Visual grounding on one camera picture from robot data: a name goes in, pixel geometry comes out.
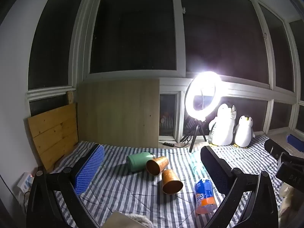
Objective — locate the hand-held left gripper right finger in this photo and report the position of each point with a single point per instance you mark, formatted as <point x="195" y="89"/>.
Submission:
<point x="213" y="168"/>

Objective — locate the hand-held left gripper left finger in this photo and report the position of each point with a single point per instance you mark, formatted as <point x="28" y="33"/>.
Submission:
<point x="88" y="169"/>

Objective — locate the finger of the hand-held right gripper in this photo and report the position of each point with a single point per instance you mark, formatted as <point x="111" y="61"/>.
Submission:
<point x="295" y="143"/>
<point x="274" y="148"/>

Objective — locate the orange patterned cup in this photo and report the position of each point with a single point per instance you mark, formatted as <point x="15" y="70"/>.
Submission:
<point x="171" y="182"/>
<point x="157" y="165"/>

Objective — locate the cream cloth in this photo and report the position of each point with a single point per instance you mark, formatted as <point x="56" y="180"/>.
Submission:
<point x="288" y="197"/>

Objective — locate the orange soda plastic bottle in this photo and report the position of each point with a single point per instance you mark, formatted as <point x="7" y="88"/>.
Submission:
<point x="204" y="194"/>

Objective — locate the small penguin plush toy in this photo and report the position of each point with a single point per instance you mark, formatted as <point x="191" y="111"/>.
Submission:
<point x="244" y="133"/>

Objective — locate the black tripod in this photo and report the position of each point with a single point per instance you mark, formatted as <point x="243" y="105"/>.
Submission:
<point x="196" y="133"/>

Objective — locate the large penguin plush toy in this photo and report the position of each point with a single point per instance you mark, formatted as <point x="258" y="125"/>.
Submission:
<point x="222" y="125"/>

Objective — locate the green mug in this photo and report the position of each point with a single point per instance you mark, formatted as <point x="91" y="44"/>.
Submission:
<point x="136" y="162"/>

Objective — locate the pine plank board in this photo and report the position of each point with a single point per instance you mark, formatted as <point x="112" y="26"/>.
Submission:
<point x="53" y="135"/>

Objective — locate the striped bed sheet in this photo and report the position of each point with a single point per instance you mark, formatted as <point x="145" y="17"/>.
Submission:
<point x="133" y="194"/>

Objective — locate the black power strip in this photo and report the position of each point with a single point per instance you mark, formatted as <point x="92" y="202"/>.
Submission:
<point x="167" y="144"/>

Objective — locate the tan cardboard box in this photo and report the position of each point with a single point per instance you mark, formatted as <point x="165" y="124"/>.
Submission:
<point x="116" y="221"/>

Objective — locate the pale wooden board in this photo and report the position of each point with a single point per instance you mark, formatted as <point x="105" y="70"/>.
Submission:
<point x="118" y="114"/>

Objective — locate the white power strip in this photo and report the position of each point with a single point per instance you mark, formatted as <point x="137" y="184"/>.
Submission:
<point x="23" y="182"/>

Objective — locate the grey fuzzy cloth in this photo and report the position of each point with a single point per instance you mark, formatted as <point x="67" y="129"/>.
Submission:
<point x="140" y="220"/>

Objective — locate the white window frame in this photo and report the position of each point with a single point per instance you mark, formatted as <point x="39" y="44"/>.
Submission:
<point x="181" y="28"/>

